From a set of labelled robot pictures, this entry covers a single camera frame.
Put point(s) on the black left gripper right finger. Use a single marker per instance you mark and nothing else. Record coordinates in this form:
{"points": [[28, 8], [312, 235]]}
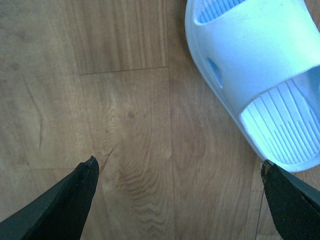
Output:
{"points": [[294, 205]]}

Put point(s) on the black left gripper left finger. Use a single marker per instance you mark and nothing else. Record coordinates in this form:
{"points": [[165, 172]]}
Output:
{"points": [[61, 212]]}

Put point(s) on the light blue slipper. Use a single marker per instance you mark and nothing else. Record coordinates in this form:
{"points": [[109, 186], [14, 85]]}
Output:
{"points": [[262, 60]]}

